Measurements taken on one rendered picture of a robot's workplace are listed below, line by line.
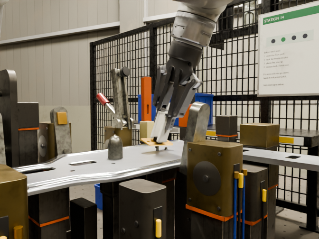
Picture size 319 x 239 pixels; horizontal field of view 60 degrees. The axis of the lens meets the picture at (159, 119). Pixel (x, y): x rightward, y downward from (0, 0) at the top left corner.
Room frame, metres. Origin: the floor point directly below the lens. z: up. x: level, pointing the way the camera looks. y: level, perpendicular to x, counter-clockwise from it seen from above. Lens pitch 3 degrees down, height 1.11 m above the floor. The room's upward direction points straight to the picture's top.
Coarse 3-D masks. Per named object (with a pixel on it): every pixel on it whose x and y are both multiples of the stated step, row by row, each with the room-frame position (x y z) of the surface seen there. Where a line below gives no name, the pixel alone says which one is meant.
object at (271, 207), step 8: (272, 168) 0.62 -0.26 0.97; (272, 176) 0.62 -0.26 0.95; (272, 184) 0.62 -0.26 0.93; (272, 192) 0.63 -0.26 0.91; (272, 200) 0.63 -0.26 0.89; (272, 208) 0.63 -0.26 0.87; (272, 216) 0.63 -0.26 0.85; (264, 224) 0.62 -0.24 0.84; (272, 224) 0.63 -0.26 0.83; (264, 232) 0.62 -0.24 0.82; (272, 232) 0.63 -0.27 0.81
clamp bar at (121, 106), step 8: (112, 72) 0.78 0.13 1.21; (120, 72) 0.78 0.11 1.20; (128, 72) 0.77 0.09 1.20; (112, 80) 0.78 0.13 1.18; (120, 80) 0.79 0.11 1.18; (120, 88) 0.79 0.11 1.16; (120, 96) 0.78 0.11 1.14; (120, 104) 0.77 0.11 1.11; (128, 104) 0.79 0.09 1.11; (120, 112) 0.76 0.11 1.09; (128, 112) 0.78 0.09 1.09; (120, 120) 0.76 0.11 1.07; (128, 120) 0.78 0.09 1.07; (120, 128) 0.76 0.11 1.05; (128, 128) 0.78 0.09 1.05
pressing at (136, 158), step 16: (144, 144) 0.77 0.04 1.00; (176, 144) 0.79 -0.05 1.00; (48, 160) 0.54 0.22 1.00; (64, 160) 0.56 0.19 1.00; (80, 160) 0.56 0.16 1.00; (96, 160) 0.56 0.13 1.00; (112, 160) 0.56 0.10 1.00; (128, 160) 0.56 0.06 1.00; (144, 160) 0.56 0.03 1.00; (160, 160) 0.56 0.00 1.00; (176, 160) 0.57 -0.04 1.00; (32, 176) 0.43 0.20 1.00; (48, 176) 0.43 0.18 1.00; (64, 176) 0.43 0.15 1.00; (80, 176) 0.44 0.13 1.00; (96, 176) 0.44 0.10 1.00; (112, 176) 0.45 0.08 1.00; (128, 176) 0.46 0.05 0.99; (32, 192) 0.38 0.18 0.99
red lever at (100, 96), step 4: (96, 96) 0.86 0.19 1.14; (100, 96) 0.85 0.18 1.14; (104, 96) 0.86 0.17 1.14; (100, 100) 0.84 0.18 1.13; (104, 100) 0.83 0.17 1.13; (104, 104) 0.83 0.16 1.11; (108, 104) 0.82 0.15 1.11; (108, 108) 0.82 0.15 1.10; (112, 108) 0.81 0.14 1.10; (112, 112) 0.80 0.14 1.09; (124, 120) 0.78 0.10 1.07; (124, 124) 0.77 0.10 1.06
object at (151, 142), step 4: (144, 140) 0.65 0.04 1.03; (148, 140) 0.66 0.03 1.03; (152, 140) 0.67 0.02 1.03; (156, 140) 0.67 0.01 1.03; (168, 140) 0.71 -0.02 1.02; (148, 144) 0.64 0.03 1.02; (152, 144) 0.64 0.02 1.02; (156, 144) 0.65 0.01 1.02; (160, 144) 0.66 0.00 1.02; (164, 144) 0.67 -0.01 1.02; (168, 144) 0.68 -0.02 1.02; (172, 144) 0.69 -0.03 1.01
